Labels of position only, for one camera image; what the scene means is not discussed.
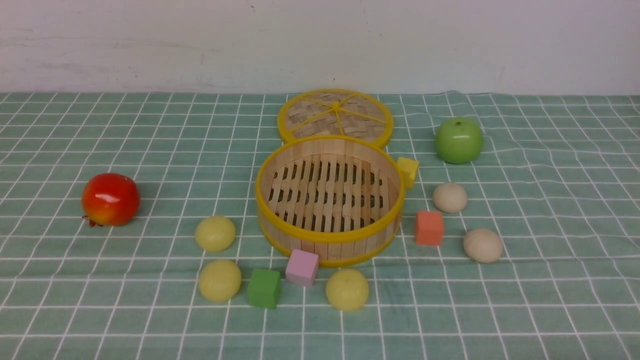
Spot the bamboo steamer tray yellow rim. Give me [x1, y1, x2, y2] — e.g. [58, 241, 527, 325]
[254, 136, 410, 268]

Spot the yellow cube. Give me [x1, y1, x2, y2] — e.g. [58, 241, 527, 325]
[397, 156, 419, 189]

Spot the yellow bun front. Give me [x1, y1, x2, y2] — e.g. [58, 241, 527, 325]
[325, 268, 370, 312]

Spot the orange cube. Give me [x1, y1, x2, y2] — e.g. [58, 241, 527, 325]
[414, 210, 445, 247]

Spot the green cube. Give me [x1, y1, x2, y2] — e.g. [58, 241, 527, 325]
[246, 268, 281, 309]

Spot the pink cube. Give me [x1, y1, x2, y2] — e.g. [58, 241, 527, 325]
[285, 249, 319, 287]

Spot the yellow bun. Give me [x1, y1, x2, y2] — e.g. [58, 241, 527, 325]
[325, 268, 370, 312]
[198, 259, 242, 303]
[194, 216, 236, 252]

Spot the green apple toy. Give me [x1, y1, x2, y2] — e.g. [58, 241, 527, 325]
[434, 117, 484, 165]

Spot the woven bamboo steamer lid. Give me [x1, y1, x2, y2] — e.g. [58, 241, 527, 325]
[277, 88, 394, 149]

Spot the green checkered tablecloth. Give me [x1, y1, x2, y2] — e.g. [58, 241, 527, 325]
[0, 91, 640, 360]

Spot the white bun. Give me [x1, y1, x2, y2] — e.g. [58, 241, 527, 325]
[432, 182, 468, 214]
[462, 228, 504, 264]

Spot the red pomegranate toy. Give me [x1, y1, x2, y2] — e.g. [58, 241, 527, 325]
[81, 172, 141, 228]

